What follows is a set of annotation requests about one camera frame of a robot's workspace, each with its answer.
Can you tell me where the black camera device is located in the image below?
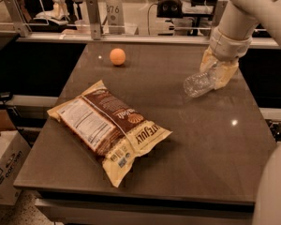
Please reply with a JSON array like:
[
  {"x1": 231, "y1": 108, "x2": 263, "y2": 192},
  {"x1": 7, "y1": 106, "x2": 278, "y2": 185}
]
[{"x1": 157, "y1": 0, "x2": 183, "y2": 18}]

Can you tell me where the brown chip bag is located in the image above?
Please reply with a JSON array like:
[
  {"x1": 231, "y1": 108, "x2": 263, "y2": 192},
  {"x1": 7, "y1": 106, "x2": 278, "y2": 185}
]
[{"x1": 48, "y1": 81, "x2": 170, "y2": 188}]

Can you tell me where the white cardboard box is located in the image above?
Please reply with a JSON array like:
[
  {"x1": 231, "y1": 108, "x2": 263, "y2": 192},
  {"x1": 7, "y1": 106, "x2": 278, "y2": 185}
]
[{"x1": 0, "y1": 130, "x2": 31, "y2": 205}]

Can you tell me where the orange ball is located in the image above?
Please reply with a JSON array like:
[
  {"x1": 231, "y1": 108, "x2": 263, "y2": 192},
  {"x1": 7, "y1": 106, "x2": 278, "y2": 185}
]
[{"x1": 110, "y1": 48, "x2": 126, "y2": 66}]

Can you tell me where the grey metal bracket left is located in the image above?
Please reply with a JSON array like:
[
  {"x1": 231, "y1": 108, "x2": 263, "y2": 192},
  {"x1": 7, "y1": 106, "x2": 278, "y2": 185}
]
[{"x1": 3, "y1": 0, "x2": 31, "y2": 38}]

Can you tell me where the metal table rail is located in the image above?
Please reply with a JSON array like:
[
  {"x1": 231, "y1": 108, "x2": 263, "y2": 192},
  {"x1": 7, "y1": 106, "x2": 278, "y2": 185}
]
[{"x1": 16, "y1": 34, "x2": 280, "y2": 50}]

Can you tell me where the grey metal bracket middle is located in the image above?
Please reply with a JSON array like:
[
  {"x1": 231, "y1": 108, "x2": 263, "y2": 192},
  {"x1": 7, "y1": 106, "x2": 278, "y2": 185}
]
[{"x1": 85, "y1": 0, "x2": 102, "y2": 40}]

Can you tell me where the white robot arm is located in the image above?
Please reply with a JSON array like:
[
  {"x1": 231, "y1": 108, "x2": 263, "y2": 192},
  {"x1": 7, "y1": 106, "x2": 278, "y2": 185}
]
[{"x1": 201, "y1": 0, "x2": 281, "y2": 225}]

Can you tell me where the clear plastic water bottle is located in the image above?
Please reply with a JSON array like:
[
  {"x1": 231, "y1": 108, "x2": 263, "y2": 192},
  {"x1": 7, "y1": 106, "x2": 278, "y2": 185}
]
[{"x1": 184, "y1": 72, "x2": 215, "y2": 98}]

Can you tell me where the white numbered post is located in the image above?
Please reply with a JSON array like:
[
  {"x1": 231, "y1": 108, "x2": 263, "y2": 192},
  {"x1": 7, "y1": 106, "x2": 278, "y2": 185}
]
[{"x1": 105, "y1": 0, "x2": 125, "y2": 35}]

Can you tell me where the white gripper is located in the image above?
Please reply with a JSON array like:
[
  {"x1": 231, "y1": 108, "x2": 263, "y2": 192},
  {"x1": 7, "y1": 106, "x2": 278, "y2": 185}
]
[{"x1": 200, "y1": 27, "x2": 252, "y2": 90}]

